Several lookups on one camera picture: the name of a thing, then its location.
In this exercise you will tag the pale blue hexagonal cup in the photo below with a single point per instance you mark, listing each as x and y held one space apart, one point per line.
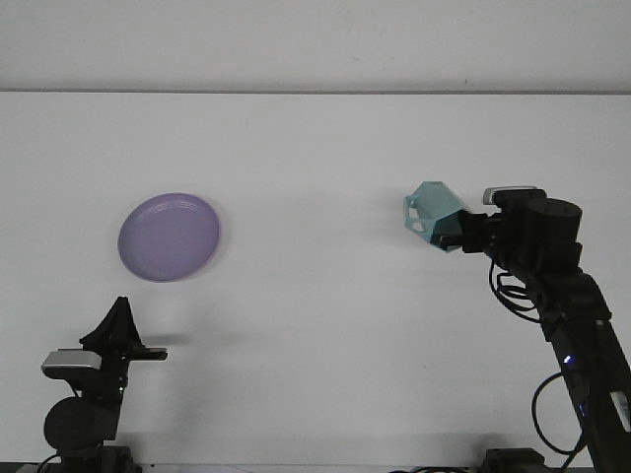
436 204

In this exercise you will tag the pale purple round plate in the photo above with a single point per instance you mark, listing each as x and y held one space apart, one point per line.
167 239

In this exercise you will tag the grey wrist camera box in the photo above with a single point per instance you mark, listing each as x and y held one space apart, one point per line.
490 196
69 363

